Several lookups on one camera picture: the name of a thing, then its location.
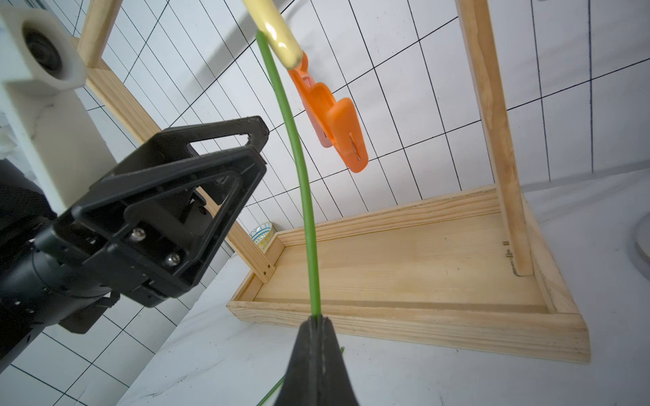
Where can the yellow wavy clothes hanger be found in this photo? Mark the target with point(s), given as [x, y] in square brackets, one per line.
[271, 23]

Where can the orange clothespin lowest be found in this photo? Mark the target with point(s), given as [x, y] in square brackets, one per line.
[335, 122]

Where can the patterned small bowl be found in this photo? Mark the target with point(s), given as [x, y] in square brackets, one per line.
[263, 235]

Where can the white tulip flower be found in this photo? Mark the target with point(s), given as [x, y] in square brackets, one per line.
[309, 222]

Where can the wooden hanger rack frame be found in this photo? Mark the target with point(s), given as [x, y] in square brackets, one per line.
[467, 270]

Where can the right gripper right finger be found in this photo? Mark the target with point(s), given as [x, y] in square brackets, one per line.
[334, 382]

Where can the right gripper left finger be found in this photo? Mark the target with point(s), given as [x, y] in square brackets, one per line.
[300, 385]

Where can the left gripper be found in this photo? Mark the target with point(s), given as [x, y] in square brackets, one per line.
[148, 230]

